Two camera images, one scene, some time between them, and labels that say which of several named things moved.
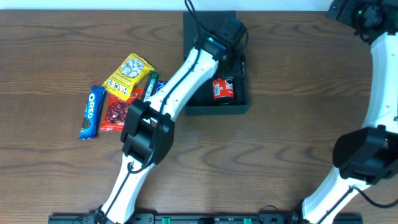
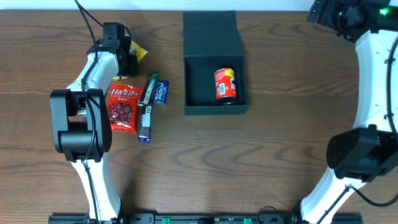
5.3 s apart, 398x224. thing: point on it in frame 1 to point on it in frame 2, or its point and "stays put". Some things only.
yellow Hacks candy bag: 121,82 to 140,53
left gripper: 234,65 to 131,62
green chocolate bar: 150,84 stays put
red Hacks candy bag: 114,116 stays put
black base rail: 201,218 stays put
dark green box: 209,22 stays put
